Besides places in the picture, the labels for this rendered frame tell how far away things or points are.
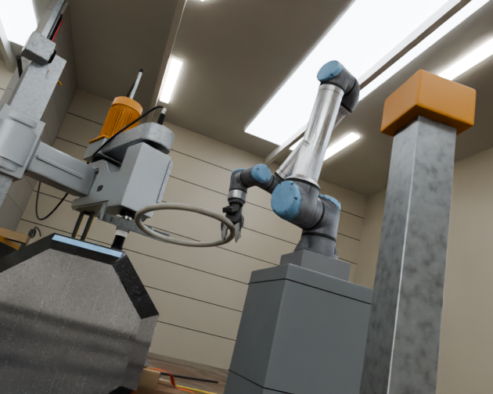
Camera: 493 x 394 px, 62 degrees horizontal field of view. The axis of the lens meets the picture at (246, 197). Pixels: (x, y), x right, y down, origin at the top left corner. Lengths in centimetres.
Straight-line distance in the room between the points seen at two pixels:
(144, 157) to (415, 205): 204
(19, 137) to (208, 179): 528
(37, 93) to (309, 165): 200
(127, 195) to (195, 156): 545
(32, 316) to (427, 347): 157
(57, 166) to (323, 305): 209
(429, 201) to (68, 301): 153
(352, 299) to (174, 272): 593
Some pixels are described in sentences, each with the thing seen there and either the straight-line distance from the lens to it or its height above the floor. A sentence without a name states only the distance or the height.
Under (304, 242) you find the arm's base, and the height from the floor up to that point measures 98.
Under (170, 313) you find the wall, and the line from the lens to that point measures 736.
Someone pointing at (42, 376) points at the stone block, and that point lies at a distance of 194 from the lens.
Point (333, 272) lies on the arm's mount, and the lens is 169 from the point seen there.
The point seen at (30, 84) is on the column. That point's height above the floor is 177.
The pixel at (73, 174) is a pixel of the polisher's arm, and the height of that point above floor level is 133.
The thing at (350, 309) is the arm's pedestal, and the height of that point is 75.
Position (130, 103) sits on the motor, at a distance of 338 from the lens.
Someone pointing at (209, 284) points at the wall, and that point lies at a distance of 750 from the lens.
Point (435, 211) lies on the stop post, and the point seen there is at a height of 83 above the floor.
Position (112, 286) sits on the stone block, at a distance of 190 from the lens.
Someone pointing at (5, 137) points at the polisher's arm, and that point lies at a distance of 291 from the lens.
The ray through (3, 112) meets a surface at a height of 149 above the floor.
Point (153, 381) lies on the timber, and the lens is 306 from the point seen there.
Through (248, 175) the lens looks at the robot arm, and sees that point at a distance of 195.
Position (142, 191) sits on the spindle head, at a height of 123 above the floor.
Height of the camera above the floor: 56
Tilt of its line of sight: 19 degrees up
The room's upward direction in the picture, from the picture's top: 14 degrees clockwise
